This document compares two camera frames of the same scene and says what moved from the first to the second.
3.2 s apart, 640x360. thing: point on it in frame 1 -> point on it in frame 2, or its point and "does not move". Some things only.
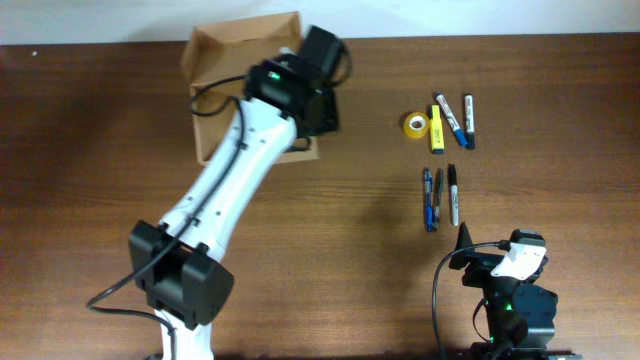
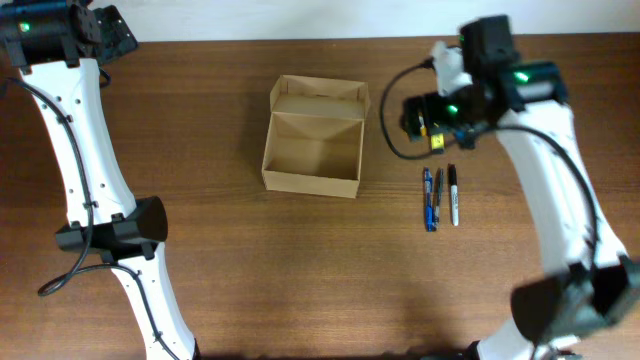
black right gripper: x=482 y=265 -> x=433 y=122
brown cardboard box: x=217 y=58 -> x=315 y=136
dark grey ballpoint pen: x=438 y=191 does not move
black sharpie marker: x=454 y=193 does not move
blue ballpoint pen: x=428 y=199 does not move
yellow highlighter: x=437 y=138 does not move
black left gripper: x=333 y=121 -> x=120 y=38
